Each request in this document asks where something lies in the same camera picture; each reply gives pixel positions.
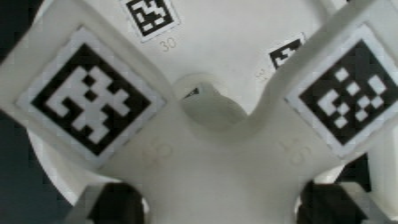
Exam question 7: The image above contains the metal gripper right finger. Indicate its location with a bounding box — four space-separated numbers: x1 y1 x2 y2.
296 182 385 224

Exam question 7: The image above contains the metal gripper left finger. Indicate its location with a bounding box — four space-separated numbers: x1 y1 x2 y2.
62 182 143 224

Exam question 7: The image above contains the white cross-shaped table base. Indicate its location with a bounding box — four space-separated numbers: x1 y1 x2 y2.
0 0 398 224

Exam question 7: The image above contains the white round table top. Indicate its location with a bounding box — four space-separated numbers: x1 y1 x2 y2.
24 0 356 214

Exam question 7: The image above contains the white cylindrical table leg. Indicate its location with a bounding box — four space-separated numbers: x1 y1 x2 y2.
172 73 246 131

